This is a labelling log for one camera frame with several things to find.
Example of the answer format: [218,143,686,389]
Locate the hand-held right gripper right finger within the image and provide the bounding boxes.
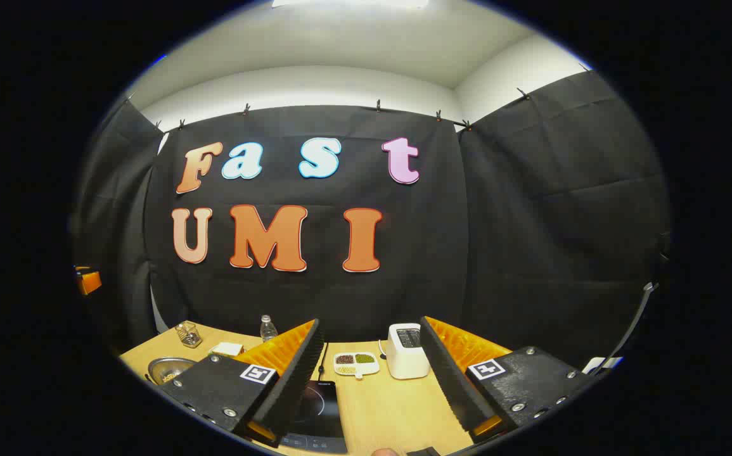
[419,316,594,444]

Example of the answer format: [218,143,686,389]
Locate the white toaster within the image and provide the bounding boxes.
[387,323,430,380]

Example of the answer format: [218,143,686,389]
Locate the white divided dish of beans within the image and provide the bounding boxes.
[333,352,380,379]

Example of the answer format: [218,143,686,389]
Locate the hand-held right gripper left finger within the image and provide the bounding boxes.
[158,319,326,448]

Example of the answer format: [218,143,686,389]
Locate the wire mesh holder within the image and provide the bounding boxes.
[175,321,203,348]

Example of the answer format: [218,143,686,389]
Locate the black induction cooktop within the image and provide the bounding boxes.
[280,380,349,454]

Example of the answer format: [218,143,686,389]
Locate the steel pot with black handles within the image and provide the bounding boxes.
[148,357,197,386]

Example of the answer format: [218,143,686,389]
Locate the white flat object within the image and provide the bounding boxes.
[583,356,624,375]

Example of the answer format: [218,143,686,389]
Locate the black backdrop cloth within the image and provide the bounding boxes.
[71,70,672,369]

